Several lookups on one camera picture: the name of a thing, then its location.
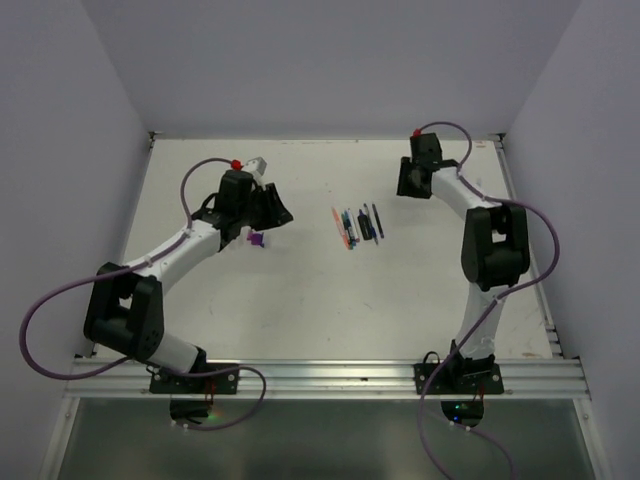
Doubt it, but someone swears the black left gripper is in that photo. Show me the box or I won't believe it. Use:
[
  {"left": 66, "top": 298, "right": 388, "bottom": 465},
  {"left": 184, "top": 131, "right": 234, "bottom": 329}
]
[{"left": 237, "top": 182, "right": 293, "bottom": 231}]

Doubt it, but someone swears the purple marker cap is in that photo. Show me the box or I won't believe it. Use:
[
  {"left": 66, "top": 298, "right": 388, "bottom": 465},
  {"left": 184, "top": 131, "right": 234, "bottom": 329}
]
[{"left": 250, "top": 231, "right": 265, "bottom": 248}]

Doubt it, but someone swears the dark blue gel pen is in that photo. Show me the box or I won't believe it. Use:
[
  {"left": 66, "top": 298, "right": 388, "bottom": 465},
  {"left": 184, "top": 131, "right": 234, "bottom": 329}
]
[{"left": 372, "top": 203, "right": 385, "bottom": 239}]

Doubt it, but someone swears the purple capped black marker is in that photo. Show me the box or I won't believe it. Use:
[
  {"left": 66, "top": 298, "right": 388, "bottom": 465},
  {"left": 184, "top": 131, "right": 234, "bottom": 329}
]
[{"left": 357, "top": 210, "right": 373, "bottom": 241}]

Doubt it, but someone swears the blue ballpoint pen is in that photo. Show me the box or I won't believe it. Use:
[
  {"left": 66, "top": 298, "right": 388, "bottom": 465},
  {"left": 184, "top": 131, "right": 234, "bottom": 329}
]
[{"left": 363, "top": 203, "right": 379, "bottom": 245}]

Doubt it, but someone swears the pink capped white marker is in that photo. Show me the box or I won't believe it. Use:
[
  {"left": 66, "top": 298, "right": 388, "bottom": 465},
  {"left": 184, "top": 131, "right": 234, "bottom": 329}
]
[{"left": 347, "top": 208, "right": 360, "bottom": 243}]

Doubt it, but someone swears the orange clear pen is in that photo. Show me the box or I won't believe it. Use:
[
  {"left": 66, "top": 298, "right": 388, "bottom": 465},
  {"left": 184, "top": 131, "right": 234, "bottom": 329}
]
[{"left": 331, "top": 207, "right": 351, "bottom": 250}]

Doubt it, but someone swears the green gel pen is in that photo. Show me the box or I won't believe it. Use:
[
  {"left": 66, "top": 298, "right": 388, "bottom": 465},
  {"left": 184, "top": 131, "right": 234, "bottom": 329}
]
[{"left": 342, "top": 210, "right": 356, "bottom": 249}]

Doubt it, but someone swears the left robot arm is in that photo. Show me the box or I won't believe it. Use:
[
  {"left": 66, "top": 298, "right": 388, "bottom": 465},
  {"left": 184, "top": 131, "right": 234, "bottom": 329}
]
[{"left": 83, "top": 158, "right": 293, "bottom": 393}]

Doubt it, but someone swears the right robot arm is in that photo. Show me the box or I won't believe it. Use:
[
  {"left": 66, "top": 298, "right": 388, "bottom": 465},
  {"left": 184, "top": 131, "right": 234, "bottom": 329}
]
[{"left": 396, "top": 130, "right": 530, "bottom": 393}]

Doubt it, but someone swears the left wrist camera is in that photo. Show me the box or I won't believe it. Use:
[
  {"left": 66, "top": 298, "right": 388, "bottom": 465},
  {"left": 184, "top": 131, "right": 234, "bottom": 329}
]
[{"left": 242, "top": 157, "right": 267, "bottom": 185}]

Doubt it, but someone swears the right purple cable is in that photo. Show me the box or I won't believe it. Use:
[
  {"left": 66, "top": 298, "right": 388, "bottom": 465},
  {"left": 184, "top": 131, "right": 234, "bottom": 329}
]
[{"left": 414, "top": 120, "right": 561, "bottom": 480}]

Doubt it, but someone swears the aluminium mounting rail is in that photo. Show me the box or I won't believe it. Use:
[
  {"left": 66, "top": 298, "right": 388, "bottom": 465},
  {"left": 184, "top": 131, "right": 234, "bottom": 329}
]
[{"left": 64, "top": 359, "right": 590, "bottom": 400}]

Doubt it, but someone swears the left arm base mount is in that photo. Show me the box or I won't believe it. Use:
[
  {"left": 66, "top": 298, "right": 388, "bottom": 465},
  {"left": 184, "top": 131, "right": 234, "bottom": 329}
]
[{"left": 149, "top": 362, "right": 239, "bottom": 425}]

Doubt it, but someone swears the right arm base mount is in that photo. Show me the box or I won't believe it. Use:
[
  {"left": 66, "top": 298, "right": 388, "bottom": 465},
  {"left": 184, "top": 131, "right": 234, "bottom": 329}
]
[{"left": 412, "top": 351, "right": 505, "bottom": 428}]

